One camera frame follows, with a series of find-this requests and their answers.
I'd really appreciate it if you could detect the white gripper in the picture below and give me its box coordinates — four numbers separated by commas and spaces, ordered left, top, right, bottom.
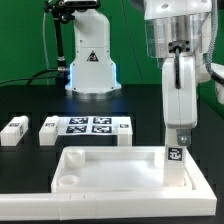
162, 56, 197, 146

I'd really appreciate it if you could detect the white desk top tray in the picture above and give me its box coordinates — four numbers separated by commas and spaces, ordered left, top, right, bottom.
51, 146, 193, 193

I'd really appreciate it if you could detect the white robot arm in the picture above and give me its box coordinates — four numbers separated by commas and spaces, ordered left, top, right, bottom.
65, 0, 224, 146

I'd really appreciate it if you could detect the fiducial marker sheet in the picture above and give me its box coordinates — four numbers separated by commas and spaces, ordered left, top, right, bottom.
58, 116, 118, 136

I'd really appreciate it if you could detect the white L-shaped corner guide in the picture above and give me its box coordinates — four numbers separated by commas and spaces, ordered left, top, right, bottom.
0, 151, 217, 221

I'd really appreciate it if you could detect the grey cable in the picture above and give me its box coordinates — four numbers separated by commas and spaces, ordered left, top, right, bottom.
41, 13, 51, 85

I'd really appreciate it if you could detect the black cable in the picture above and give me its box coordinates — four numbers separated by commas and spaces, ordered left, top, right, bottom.
0, 68, 69, 88

